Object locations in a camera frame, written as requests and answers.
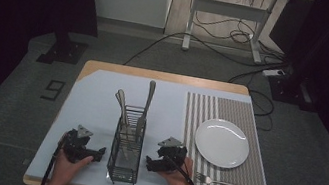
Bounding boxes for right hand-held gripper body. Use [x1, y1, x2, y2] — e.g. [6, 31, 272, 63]
[153, 134, 191, 175]

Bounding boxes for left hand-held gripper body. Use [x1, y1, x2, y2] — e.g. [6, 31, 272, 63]
[58, 122, 101, 167]

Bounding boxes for black wire cutlery rack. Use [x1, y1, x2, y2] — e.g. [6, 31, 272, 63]
[104, 102, 151, 185]

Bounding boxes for person's right hand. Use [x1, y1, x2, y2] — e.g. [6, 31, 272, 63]
[156, 152, 200, 185]

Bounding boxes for person's left hand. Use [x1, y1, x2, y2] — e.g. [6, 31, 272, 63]
[49, 147, 95, 185]

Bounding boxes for light blue table mat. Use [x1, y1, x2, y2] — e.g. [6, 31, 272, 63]
[24, 59, 291, 185]

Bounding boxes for white round plate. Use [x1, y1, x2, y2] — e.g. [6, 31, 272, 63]
[189, 114, 255, 173]

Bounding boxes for silver spoon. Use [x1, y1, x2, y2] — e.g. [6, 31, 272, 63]
[107, 88, 140, 155]

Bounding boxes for silver table knife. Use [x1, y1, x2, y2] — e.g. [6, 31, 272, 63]
[134, 78, 158, 139]

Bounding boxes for black stand base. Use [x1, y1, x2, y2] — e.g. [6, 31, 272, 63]
[35, 29, 90, 71]
[264, 71, 318, 110]

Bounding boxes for white power strip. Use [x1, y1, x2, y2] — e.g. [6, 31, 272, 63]
[260, 65, 288, 81]

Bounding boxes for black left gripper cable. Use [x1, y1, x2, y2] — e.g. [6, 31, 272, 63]
[40, 129, 68, 185]

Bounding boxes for black floor cables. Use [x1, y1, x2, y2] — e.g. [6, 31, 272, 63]
[114, 0, 299, 135]

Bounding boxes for white frame desk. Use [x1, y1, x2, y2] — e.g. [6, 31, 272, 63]
[174, 0, 316, 72]

